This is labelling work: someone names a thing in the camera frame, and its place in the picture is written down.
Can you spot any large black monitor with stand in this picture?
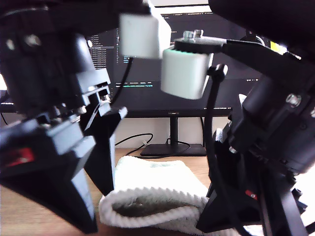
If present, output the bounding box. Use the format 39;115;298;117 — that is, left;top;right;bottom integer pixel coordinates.
86;4;271;157

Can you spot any black monitor power cable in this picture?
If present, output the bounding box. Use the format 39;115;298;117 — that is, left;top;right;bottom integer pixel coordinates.
200;117;207;147

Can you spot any thin black camera cable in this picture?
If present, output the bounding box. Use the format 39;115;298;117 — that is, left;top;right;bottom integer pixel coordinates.
110;58;134;104
204;63;247;236

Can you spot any pale green fluffy tea towel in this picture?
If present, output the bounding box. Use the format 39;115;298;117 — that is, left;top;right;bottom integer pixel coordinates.
98;155;265;236

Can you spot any black cable with plug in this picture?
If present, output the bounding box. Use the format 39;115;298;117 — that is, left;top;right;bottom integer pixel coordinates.
114;132;191;158

